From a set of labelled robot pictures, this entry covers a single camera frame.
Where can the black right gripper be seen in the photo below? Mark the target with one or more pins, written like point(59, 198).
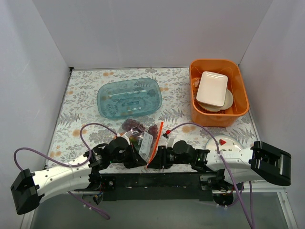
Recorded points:
point(162, 157)

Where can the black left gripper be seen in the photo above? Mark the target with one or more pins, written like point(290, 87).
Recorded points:
point(130, 157)

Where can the clear zip top bag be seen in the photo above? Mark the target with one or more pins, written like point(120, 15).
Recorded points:
point(146, 143)

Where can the purple fake grape bunch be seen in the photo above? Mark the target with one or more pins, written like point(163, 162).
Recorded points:
point(133, 125)

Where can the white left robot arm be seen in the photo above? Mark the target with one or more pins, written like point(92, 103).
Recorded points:
point(83, 173)

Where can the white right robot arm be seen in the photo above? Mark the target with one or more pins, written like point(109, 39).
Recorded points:
point(262, 161)

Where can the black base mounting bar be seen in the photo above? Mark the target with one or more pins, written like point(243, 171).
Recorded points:
point(161, 186)

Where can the watermelon pattern round plate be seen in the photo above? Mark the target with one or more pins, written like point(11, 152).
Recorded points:
point(225, 143)

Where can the teal transparent plastic tray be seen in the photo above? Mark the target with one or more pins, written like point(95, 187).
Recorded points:
point(135, 97)

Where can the orange plastic basket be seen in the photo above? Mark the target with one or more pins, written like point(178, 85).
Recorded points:
point(223, 118)

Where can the white rectangular plate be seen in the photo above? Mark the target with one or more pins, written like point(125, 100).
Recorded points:
point(212, 88)

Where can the cream round plate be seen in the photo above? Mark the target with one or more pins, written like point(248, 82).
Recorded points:
point(229, 99)

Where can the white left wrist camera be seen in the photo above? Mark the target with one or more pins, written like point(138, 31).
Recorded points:
point(127, 137)

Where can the aluminium frame rail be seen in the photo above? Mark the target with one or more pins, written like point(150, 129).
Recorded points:
point(271, 205)

